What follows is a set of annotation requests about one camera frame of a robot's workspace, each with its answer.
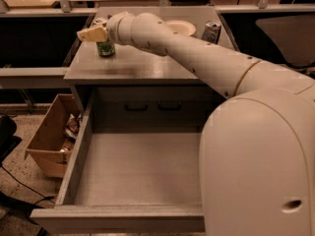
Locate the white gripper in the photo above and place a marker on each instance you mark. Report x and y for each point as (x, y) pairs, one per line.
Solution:
(112, 28)

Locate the green soda can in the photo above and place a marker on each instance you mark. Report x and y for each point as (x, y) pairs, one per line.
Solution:
(106, 48)

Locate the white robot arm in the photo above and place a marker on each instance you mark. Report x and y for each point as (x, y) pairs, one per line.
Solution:
(256, 154)

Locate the grey drawer cabinet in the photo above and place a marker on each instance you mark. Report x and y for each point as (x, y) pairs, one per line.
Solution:
(131, 66)

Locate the crushed silver can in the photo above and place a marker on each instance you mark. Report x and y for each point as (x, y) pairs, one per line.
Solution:
(212, 32)

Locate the open grey top drawer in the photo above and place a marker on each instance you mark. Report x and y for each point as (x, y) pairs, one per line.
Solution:
(134, 170)

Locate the white bowl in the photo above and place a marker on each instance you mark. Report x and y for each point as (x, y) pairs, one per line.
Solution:
(182, 27)

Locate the crumpled trash in box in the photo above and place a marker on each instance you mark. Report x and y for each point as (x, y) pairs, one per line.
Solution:
(71, 132)

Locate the cardboard box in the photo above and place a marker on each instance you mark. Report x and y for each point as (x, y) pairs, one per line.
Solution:
(47, 146)

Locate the black object at left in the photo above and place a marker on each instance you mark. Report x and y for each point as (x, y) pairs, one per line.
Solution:
(8, 139)

